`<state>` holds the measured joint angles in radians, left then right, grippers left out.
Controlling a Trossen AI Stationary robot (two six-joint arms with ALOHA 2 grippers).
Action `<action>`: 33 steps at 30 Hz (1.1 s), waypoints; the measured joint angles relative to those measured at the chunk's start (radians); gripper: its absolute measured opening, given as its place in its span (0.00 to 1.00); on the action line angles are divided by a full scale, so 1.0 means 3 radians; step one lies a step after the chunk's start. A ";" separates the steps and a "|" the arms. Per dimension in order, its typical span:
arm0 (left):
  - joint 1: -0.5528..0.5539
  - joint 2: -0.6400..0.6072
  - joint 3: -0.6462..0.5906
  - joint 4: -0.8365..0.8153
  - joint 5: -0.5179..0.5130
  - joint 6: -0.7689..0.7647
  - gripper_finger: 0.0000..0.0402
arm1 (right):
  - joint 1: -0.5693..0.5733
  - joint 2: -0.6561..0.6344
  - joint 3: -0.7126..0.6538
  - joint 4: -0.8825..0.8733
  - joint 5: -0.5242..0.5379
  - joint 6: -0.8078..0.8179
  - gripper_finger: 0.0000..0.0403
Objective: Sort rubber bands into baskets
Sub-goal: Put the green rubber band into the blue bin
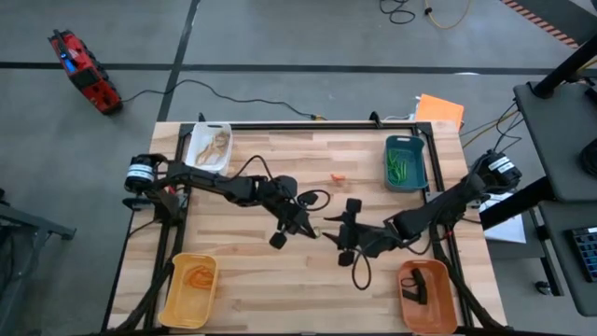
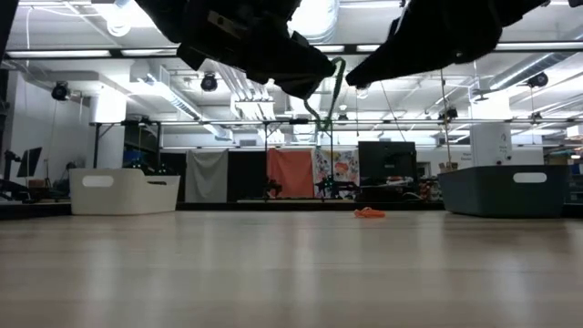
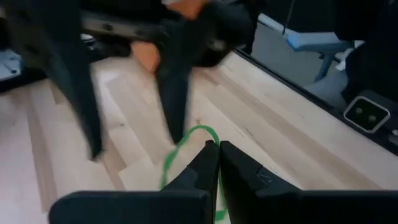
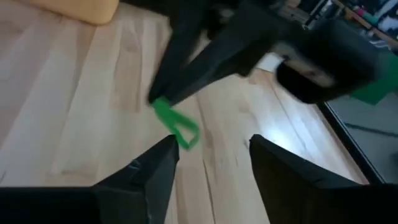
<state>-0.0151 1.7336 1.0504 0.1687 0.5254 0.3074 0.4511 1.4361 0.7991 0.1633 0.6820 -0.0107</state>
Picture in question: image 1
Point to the black keyboard coloured keys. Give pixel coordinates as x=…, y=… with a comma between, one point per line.
x=587, y=254

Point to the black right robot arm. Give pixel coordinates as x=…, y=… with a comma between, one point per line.
x=443, y=205

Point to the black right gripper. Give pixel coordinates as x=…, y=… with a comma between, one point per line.
x=361, y=235

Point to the black round object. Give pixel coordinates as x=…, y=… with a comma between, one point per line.
x=590, y=158

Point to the white plastic basket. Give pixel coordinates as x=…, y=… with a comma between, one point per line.
x=193, y=140

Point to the black pole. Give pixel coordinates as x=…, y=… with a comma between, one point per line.
x=566, y=70

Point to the black caster wheel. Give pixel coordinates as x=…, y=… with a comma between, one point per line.
x=543, y=287

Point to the grey metal stand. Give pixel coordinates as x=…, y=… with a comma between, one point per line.
x=32, y=228

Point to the yellow plastic basket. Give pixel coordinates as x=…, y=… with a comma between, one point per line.
x=186, y=308

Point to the small orange rubber band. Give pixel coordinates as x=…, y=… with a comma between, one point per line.
x=337, y=177

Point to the orange paper folder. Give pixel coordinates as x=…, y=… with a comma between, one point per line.
x=440, y=111

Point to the wide black rubber band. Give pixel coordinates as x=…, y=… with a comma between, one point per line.
x=410, y=295

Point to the green rubber band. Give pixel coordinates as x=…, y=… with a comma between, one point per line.
x=392, y=165
x=396, y=156
x=404, y=170
x=317, y=230

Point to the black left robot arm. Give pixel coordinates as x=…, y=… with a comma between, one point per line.
x=210, y=182

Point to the thin orange rubber band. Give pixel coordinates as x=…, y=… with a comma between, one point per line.
x=201, y=284

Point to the grey desk top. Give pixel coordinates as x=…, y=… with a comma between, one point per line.
x=559, y=140
x=573, y=280

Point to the thin black rubber band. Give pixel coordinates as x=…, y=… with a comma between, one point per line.
x=403, y=283

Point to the long tan rubber band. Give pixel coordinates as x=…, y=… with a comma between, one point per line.
x=200, y=158

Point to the orange plastic basket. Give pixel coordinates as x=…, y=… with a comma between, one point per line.
x=436, y=312

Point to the white paper sheet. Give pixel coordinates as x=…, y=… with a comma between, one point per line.
x=508, y=229

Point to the short black rubber band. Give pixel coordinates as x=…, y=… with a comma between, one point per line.
x=420, y=284

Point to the teal plastic basket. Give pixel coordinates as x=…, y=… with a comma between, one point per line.
x=417, y=161

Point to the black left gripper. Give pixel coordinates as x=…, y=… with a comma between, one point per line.
x=289, y=212

